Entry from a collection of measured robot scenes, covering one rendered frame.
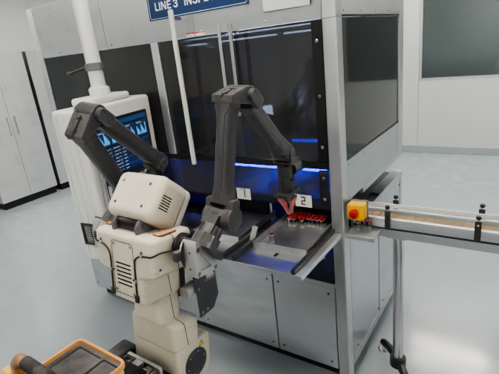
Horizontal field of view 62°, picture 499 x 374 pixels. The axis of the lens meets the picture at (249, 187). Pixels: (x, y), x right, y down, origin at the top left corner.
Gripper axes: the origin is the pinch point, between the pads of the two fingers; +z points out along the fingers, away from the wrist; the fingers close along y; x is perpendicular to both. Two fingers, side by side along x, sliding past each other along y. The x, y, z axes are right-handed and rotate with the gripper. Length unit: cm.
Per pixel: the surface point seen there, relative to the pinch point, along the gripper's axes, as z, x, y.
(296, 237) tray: 20.0, 6.2, 15.5
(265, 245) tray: 18.0, 13.7, 0.5
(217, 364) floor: 108, 62, 7
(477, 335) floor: 110, -63, 94
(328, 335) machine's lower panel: 79, -1, 26
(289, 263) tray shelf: 20.0, -1.8, -6.1
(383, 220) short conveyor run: 16.2, -26.7, 37.7
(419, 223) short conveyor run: 16, -42, 38
